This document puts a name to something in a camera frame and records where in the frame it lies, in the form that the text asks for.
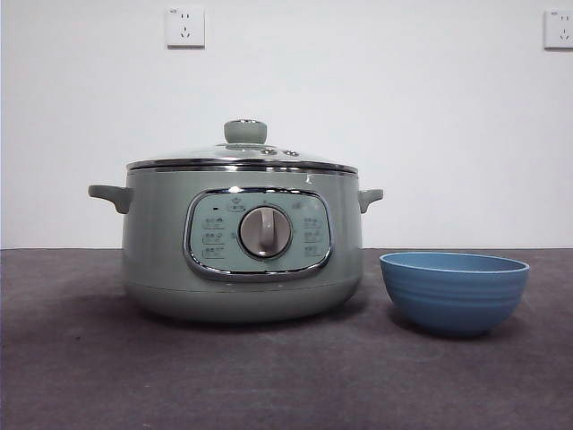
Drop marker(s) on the glass lid with green knob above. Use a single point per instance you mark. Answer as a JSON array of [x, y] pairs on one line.
[[245, 132]]

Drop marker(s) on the pale green electric steamer pot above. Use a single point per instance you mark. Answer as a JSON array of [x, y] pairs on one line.
[[152, 251]]

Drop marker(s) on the blue ribbed bowl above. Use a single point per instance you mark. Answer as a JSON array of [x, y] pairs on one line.
[[452, 304]]

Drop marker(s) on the white wall socket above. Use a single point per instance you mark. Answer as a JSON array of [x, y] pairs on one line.
[[185, 27], [559, 29]]

